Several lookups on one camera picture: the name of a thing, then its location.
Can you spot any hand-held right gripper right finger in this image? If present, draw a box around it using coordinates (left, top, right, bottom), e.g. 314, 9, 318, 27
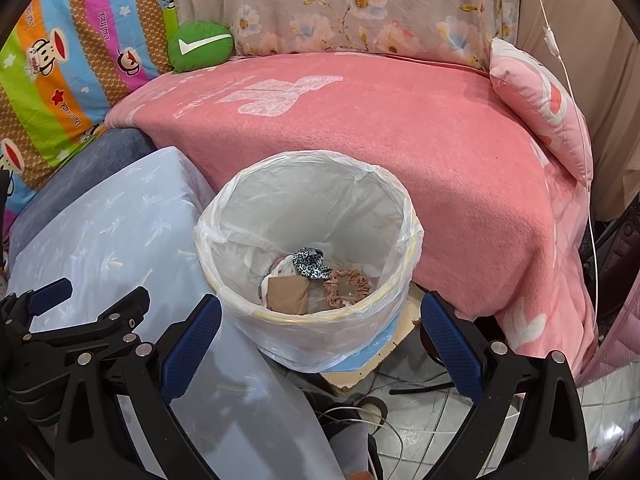
421, 291, 591, 480

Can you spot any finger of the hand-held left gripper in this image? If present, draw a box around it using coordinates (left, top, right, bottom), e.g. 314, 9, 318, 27
0, 277, 74, 332
30, 286, 151, 347

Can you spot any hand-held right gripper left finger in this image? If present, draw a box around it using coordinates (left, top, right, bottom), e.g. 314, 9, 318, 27
52, 294, 224, 480

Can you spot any pink scrunchie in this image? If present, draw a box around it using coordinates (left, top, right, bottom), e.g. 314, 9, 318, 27
322, 268, 372, 309

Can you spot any leopard print scrunchie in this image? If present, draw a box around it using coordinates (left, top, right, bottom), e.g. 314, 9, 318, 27
292, 246, 331, 280

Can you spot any trash bin with white liner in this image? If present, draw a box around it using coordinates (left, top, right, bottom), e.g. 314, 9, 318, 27
194, 150, 425, 373

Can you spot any light blue pillow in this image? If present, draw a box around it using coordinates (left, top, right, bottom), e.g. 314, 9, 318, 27
5, 146, 346, 480

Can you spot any cardboard box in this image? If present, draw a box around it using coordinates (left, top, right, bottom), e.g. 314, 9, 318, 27
320, 292, 426, 396

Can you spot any blue grey cushion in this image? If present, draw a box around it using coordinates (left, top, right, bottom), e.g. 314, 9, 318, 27
10, 127, 156, 241

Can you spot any dark grey cloth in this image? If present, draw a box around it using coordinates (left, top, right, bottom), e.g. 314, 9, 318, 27
320, 395, 386, 480

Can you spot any pink quilted cloth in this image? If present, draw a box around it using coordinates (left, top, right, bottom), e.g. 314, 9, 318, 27
575, 270, 640, 396

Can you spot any dark maroon padded cloth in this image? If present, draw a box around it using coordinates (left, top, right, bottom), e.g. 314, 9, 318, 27
582, 210, 640, 321

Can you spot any pink fleece blanket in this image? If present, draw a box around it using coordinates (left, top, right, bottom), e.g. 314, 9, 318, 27
104, 51, 601, 386

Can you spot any striped monkey print quilt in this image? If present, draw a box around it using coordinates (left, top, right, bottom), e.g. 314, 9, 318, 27
0, 0, 181, 191

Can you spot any green round cushion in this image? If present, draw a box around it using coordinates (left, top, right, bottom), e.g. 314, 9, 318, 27
167, 22, 235, 73

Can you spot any pink printed pillow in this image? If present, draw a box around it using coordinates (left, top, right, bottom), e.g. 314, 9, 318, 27
489, 36, 595, 188

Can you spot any grey floral cloth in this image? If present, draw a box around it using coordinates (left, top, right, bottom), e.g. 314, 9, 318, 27
165, 0, 521, 71

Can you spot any black floor cable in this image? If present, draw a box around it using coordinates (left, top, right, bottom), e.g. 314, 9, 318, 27
390, 381, 457, 397

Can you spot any white cable with switch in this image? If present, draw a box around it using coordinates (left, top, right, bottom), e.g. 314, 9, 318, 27
524, 0, 601, 346

